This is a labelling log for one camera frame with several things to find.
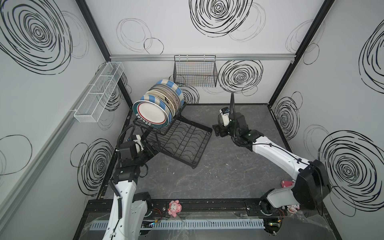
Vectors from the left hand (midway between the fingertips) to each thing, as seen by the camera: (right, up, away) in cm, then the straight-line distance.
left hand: (156, 146), depth 78 cm
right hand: (+33, +11, +5) cm, 35 cm away
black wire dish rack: (+12, +1, +20) cm, 24 cm away
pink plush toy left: (+11, -28, -7) cm, 31 cm away
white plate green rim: (-2, +17, -3) cm, 17 cm away
